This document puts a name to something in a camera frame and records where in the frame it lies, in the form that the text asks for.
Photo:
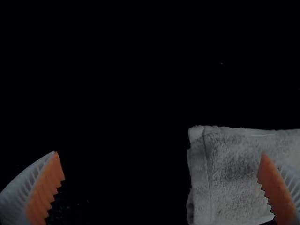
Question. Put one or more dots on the pale towel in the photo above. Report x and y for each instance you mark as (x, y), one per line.
(229, 173)

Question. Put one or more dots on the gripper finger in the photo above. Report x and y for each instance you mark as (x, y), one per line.
(28, 192)
(281, 194)

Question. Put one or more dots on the black mat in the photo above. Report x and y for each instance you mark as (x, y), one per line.
(131, 70)

